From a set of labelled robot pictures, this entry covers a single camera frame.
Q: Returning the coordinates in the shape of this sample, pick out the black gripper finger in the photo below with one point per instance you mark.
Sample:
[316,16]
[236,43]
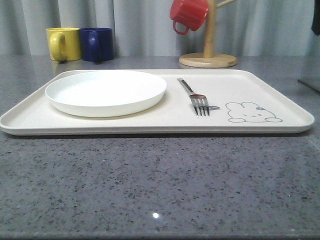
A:
[315,27]

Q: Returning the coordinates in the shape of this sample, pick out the silver metal fork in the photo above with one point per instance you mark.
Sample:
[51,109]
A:
[199,101]

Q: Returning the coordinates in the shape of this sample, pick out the white round plate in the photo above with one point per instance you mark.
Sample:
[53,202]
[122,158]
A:
[106,93]

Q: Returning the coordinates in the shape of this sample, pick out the wooden mug tree stand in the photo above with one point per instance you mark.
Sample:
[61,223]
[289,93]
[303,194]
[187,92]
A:
[208,58]

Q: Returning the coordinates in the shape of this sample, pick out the red ribbed mug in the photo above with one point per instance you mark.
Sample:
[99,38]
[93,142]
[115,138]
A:
[188,15]

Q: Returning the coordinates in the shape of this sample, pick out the dark blue ceramic mug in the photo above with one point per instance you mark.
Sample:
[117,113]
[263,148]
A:
[96,44]

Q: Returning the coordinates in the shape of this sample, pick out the yellow ceramic mug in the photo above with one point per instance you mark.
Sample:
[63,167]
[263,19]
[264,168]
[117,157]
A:
[64,43]

